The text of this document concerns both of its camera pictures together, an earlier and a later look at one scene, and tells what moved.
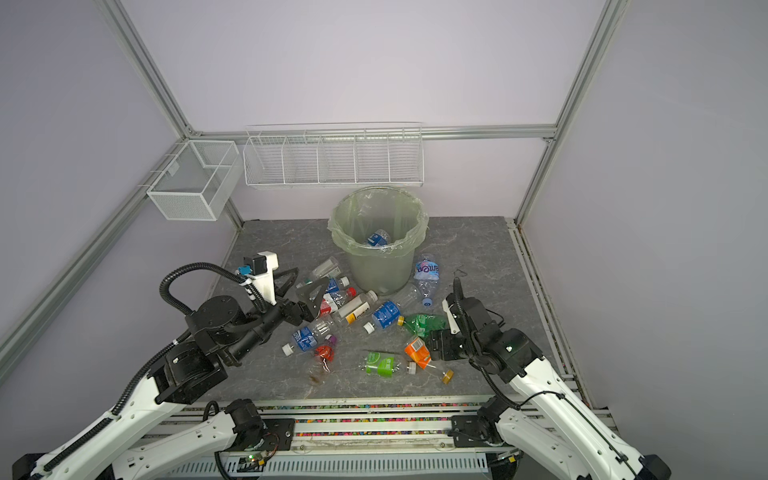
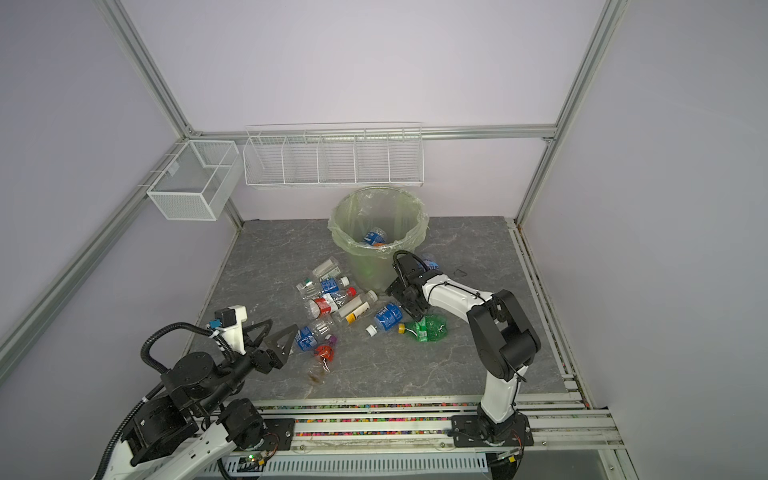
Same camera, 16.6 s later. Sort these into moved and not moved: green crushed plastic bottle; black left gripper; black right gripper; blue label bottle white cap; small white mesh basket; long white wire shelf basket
Moved: black left gripper; black right gripper
Not moved: blue label bottle white cap; long white wire shelf basket; green crushed plastic bottle; small white mesh basket
